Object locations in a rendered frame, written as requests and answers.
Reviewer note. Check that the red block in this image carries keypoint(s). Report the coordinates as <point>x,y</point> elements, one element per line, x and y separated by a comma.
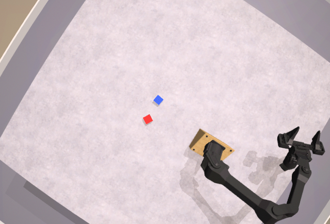
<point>147,119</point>

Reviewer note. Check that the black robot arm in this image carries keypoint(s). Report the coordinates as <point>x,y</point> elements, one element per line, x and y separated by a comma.
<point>267,211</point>

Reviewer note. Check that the blue block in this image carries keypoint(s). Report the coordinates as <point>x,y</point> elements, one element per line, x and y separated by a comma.
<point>158,99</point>

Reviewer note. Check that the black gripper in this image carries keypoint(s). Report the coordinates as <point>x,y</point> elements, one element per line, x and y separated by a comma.
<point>286,139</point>

